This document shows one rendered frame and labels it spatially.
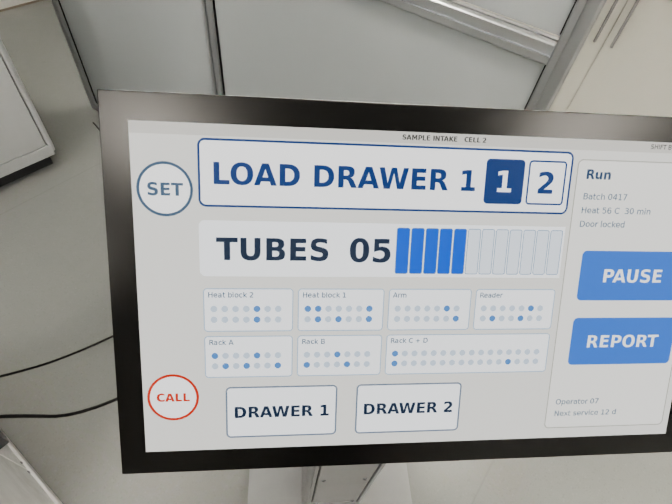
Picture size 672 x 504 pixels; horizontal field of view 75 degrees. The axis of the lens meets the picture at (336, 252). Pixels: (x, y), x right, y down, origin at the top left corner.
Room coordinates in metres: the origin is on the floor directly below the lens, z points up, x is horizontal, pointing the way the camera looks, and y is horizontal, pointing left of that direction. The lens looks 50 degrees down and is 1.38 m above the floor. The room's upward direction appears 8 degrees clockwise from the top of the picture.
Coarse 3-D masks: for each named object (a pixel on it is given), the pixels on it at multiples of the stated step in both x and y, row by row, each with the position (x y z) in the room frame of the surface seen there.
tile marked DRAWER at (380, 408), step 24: (360, 384) 0.16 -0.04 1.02; (384, 384) 0.16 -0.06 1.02; (408, 384) 0.16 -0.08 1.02; (432, 384) 0.16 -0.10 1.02; (456, 384) 0.17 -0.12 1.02; (360, 408) 0.14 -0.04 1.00; (384, 408) 0.14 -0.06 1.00; (408, 408) 0.15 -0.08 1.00; (432, 408) 0.15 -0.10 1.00; (456, 408) 0.15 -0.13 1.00; (360, 432) 0.13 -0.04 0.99; (384, 432) 0.13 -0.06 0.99; (408, 432) 0.13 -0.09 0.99
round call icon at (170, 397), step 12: (180, 372) 0.14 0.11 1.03; (192, 372) 0.14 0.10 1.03; (156, 384) 0.13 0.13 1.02; (168, 384) 0.13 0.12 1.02; (180, 384) 0.13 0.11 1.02; (192, 384) 0.13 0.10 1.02; (156, 396) 0.12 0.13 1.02; (168, 396) 0.12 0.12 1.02; (180, 396) 0.13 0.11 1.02; (192, 396) 0.13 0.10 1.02; (156, 408) 0.12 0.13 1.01; (168, 408) 0.12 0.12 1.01; (180, 408) 0.12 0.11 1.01; (192, 408) 0.12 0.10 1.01; (156, 420) 0.11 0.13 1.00; (168, 420) 0.11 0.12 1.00; (180, 420) 0.11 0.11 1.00; (192, 420) 0.11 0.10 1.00
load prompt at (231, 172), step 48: (240, 144) 0.26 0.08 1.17; (288, 144) 0.27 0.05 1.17; (336, 144) 0.28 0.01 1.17; (384, 144) 0.28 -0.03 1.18; (240, 192) 0.24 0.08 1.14; (288, 192) 0.25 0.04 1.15; (336, 192) 0.25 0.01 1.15; (384, 192) 0.26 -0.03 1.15; (432, 192) 0.27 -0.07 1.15; (480, 192) 0.28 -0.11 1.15; (528, 192) 0.28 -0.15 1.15
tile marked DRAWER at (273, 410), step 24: (336, 384) 0.15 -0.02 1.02; (240, 408) 0.13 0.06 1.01; (264, 408) 0.13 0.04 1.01; (288, 408) 0.13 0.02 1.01; (312, 408) 0.13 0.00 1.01; (336, 408) 0.14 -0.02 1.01; (240, 432) 0.11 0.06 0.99; (264, 432) 0.11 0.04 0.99; (288, 432) 0.12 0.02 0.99; (312, 432) 0.12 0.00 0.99; (336, 432) 0.12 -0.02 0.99
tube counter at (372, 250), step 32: (352, 224) 0.24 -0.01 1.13; (384, 224) 0.25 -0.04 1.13; (416, 224) 0.25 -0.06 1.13; (352, 256) 0.22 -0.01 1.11; (384, 256) 0.23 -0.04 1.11; (416, 256) 0.23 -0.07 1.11; (448, 256) 0.24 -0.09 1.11; (480, 256) 0.24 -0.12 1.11; (512, 256) 0.25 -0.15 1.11; (544, 256) 0.25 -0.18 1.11
